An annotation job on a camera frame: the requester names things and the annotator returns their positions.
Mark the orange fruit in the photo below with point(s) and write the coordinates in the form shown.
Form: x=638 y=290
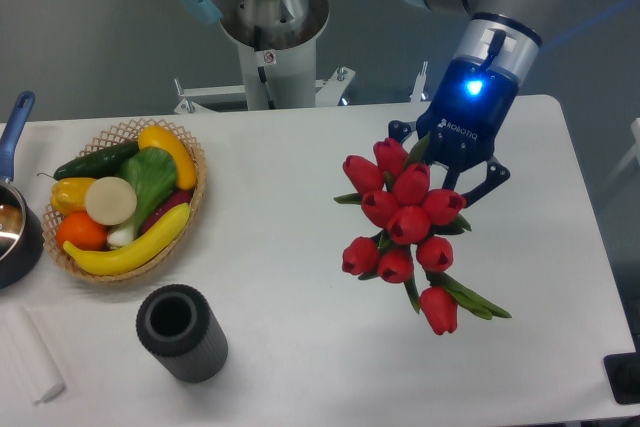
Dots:
x=82 y=231

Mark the white rolled cloth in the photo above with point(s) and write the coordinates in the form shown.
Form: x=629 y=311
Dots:
x=29 y=354

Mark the blue handled saucepan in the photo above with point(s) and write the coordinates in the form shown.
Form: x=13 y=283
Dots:
x=21 y=232

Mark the round cream disc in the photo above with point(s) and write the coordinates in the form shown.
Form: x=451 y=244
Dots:
x=110 y=201

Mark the green cucumber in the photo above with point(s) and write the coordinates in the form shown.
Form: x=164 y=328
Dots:
x=97 y=164

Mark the red tulip bouquet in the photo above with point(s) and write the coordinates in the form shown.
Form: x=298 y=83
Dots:
x=415 y=222

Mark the yellow plastic banana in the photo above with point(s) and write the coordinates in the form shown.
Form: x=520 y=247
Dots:
x=137 y=253

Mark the dark grey ribbed vase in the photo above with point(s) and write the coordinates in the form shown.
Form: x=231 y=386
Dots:
x=176 y=325

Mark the yellow squash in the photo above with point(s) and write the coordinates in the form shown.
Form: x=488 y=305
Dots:
x=164 y=139

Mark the green lettuce leaf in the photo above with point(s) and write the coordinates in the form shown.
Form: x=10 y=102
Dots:
x=152 y=173

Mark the purple eggplant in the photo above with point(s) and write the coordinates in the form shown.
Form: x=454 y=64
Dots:
x=176 y=198

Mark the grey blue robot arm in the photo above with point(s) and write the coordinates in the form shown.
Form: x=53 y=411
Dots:
x=276 y=42

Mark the woven wicker basket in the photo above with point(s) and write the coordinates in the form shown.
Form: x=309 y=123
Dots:
x=118 y=134

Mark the yellow bell pepper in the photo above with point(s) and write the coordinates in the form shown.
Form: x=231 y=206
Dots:
x=68 y=195

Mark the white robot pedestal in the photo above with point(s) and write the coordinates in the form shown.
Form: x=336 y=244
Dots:
x=287 y=79

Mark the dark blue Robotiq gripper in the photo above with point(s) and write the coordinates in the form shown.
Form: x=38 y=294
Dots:
x=462 y=121

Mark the black device at edge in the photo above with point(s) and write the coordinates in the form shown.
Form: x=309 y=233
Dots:
x=623 y=375

